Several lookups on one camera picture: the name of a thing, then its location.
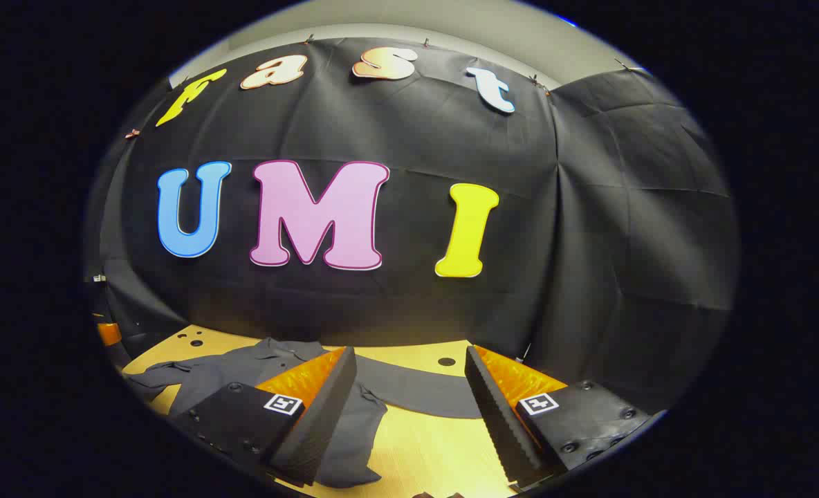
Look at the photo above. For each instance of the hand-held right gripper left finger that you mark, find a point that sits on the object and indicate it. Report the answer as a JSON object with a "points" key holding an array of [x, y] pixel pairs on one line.
{"points": [[326, 408]]}

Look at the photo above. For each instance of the thin white rod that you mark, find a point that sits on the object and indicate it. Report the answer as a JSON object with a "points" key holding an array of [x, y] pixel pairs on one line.
{"points": [[526, 351]]}

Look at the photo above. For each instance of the black backdrop cloth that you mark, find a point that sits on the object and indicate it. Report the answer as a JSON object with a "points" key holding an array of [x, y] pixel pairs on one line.
{"points": [[416, 207]]}

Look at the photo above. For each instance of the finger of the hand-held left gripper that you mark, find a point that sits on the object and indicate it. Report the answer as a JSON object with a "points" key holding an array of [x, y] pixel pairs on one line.
{"points": [[108, 334]]}

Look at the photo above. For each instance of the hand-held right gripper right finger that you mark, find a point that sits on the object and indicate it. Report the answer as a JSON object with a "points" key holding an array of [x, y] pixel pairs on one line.
{"points": [[496, 408]]}

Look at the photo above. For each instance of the grey button shirt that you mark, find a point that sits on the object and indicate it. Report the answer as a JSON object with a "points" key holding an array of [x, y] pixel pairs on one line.
{"points": [[216, 377]]}

